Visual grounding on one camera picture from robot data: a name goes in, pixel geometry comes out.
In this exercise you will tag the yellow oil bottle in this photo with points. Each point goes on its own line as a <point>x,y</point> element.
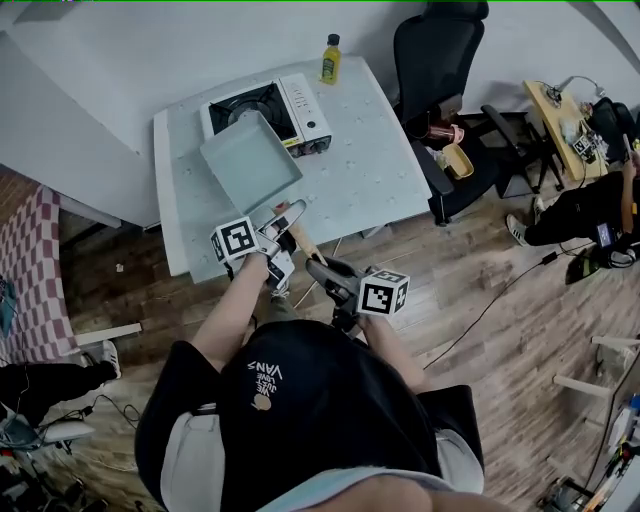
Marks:
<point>330,62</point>

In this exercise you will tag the white table frame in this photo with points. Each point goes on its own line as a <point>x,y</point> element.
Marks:
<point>580,386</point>

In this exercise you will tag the red white checkered cloth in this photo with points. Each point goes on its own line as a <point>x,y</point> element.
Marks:
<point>35,275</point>

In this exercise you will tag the pink drinking bottle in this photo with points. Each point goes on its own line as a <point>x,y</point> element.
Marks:
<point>445,133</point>

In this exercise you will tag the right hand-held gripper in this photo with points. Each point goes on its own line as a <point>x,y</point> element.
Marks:
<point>382,295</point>

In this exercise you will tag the white portable gas stove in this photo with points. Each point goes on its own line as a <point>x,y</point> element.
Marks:
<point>300,105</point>

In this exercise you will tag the black high-back office chair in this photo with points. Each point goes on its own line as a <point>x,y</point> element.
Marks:
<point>435,65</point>

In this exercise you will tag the yellow food container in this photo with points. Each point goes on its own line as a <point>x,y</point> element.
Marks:
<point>457,162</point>

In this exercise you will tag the white table leg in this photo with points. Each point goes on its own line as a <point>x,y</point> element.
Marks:
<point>110,333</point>

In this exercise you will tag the light wooden desk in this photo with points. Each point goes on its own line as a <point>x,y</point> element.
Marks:
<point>552,120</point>

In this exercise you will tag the green black pouch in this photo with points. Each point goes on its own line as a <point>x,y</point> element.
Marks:
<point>582,267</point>

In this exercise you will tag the person's shoe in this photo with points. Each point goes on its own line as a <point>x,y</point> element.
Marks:
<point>281,291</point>

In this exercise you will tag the white gooseneck desk lamp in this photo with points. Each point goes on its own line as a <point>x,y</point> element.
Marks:
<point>580,79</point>

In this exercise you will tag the person's right forearm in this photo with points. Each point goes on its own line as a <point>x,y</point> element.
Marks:
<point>390,345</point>

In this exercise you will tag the blue face mask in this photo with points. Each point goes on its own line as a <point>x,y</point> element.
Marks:
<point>350,482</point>

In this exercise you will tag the person's left forearm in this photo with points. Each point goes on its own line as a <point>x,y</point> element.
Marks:
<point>235,310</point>

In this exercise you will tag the person's black shirt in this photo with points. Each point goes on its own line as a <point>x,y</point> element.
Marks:
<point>325,400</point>

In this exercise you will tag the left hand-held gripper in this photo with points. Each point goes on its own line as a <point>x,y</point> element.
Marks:
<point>237,240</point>

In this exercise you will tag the black white patterned device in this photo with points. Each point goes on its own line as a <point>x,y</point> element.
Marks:
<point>584,146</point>

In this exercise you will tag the black power adapter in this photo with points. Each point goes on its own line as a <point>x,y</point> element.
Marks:
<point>550,258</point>

